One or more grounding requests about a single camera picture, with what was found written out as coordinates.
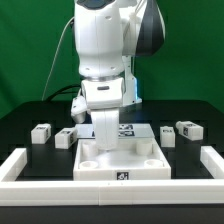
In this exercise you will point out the white square tabletop part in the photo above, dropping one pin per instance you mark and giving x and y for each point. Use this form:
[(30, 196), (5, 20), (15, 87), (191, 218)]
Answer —
[(132, 159)]

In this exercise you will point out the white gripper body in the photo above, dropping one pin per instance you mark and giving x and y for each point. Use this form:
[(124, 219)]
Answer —
[(103, 94)]

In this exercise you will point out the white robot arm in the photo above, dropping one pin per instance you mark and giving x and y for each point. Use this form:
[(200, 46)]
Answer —
[(105, 32)]

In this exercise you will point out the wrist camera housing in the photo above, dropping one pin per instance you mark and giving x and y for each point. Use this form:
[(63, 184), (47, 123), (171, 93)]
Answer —
[(78, 109)]

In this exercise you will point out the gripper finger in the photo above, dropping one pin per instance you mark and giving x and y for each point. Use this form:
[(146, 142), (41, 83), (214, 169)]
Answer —
[(106, 125)]

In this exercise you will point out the white sheet with tags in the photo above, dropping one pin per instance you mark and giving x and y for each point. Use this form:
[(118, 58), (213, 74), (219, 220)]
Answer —
[(136, 130)]

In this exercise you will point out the white U-shaped fence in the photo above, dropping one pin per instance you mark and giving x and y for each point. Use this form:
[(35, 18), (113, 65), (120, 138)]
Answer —
[(62, 193)]

